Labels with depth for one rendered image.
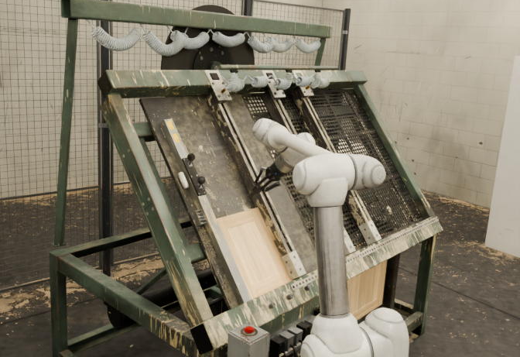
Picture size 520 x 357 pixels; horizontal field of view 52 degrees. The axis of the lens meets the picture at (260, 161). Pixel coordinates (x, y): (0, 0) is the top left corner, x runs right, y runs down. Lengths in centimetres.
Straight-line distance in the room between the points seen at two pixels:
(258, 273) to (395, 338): 86
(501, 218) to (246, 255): 408
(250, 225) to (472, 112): 557
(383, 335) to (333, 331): 19
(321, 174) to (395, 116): 677
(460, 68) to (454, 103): 49
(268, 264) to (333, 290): 84
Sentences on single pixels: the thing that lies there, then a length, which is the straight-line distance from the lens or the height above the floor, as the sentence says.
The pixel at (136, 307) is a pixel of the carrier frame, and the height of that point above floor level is 78.
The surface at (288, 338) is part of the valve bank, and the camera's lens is 248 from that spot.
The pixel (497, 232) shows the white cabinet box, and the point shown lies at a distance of 627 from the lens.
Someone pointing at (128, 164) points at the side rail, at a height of 147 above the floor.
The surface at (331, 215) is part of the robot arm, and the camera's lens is 181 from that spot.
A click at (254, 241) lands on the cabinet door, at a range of 263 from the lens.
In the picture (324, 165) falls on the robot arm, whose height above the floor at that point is 165.
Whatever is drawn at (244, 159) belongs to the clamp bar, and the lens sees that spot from 275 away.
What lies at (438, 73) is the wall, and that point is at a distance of 810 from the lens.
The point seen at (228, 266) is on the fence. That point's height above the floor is 104.
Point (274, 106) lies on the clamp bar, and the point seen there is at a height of 167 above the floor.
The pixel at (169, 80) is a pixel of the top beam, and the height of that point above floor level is 183.
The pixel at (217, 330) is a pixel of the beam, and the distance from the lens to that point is 230.
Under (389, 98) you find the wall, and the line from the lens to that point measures 857.
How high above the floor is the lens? 204
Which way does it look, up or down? 13 degrees down
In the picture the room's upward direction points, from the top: 3 degrees clockwise
